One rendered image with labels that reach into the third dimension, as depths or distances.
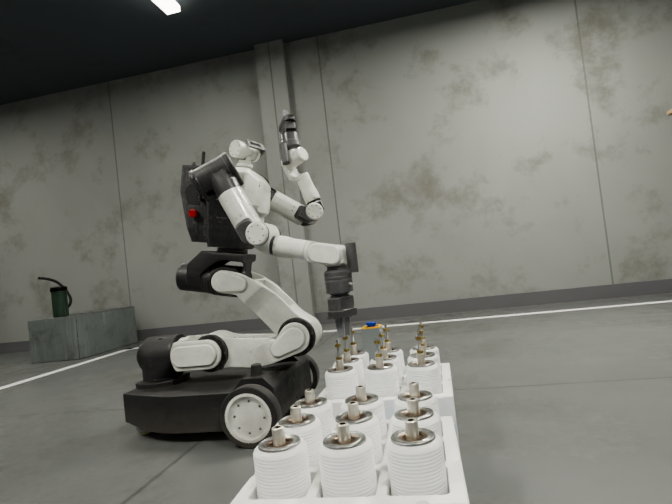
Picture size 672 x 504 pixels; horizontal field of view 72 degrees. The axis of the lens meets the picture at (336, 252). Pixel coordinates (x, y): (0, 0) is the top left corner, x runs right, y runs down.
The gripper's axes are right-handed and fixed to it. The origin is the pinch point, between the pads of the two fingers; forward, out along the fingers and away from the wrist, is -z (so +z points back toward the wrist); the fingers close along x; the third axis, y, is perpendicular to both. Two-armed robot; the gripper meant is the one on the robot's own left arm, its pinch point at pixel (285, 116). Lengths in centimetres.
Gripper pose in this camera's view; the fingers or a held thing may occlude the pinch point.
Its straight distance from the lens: 227.0
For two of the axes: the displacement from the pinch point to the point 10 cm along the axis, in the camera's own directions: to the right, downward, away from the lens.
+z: 2.0, 9.4, -2.9
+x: 3.8, -3.5, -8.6
